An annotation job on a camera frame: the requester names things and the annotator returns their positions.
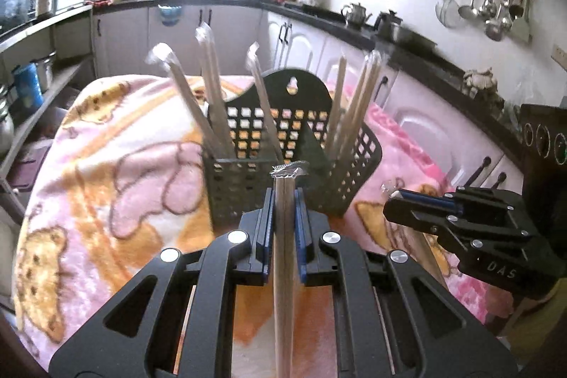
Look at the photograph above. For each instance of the steel kettle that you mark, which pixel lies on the steel kettle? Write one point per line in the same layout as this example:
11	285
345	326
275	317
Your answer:
355	15

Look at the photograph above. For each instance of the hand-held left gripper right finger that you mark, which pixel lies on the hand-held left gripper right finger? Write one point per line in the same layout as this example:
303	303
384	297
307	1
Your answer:
302	236

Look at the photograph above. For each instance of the pale garlic bunch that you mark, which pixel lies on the pale garlic bunch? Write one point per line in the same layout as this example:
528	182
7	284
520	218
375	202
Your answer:
479	80

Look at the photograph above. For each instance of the metal storage shelf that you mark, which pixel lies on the metal storage shelf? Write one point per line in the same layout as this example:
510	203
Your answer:
40	50

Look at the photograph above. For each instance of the white kitchen cabinets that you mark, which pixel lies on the white kitchen cabinets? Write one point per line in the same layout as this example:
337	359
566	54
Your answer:
301	46

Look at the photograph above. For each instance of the black plastic utensil holder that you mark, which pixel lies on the black plastic utensil holder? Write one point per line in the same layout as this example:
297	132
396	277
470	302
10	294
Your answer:
274	88

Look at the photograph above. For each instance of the steel pot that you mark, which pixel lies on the steel pot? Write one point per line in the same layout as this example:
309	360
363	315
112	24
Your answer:
45	70

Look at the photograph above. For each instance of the pink printed blanket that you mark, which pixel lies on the pink printed blanket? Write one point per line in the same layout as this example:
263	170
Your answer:
133	183

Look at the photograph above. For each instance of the blue hanging bag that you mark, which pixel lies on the blue hanging bag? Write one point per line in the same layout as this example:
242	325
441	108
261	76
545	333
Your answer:
170	15

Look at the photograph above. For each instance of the steel basin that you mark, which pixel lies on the steel basin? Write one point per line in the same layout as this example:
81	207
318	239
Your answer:
412	38

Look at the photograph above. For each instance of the row of hanging kitchen utensils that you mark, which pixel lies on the row of hanging kitchen utensils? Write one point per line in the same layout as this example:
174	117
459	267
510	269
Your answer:
491	6

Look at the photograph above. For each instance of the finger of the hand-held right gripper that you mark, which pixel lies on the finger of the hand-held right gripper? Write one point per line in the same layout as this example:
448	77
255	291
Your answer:
412	214
425	201

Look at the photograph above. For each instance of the blue plastic container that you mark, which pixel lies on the blue plastic container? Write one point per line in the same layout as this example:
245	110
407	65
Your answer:
27	85

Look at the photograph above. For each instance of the dark teapot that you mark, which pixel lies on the dark teapot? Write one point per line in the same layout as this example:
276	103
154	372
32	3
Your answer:
388	23

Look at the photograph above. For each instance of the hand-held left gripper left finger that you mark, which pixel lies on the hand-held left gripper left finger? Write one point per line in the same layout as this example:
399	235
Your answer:
265	236

